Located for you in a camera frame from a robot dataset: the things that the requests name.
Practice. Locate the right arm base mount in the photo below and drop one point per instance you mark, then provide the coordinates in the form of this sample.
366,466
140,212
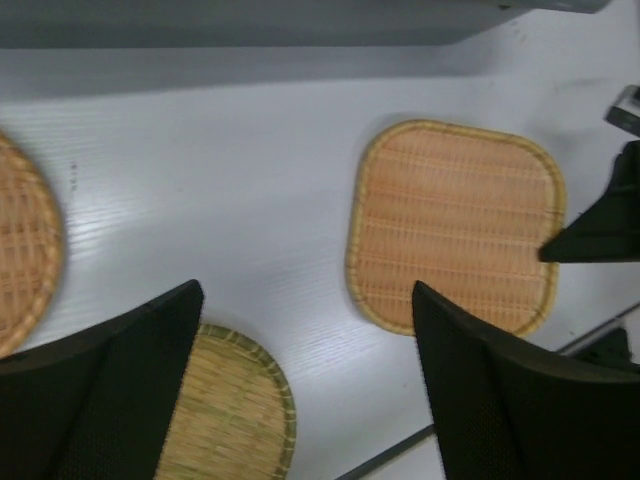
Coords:
611,351

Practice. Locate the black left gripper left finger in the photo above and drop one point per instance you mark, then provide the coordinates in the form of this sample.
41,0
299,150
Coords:
97,404

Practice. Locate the grey plastic bin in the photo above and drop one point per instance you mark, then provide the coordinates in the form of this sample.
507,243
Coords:
258,23

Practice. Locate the round tan woven tray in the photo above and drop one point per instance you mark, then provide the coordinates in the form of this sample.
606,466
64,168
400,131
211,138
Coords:
32,246

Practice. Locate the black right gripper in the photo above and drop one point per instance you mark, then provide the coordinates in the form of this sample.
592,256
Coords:
608,231

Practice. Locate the square woven tray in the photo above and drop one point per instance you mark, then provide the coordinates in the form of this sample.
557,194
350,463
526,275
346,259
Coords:
464,210

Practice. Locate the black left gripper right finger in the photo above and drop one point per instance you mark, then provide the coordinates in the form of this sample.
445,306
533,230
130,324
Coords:
504,408

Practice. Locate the round green-rimmed bamboo tray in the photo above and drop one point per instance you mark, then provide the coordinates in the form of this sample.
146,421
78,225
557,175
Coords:
235,417

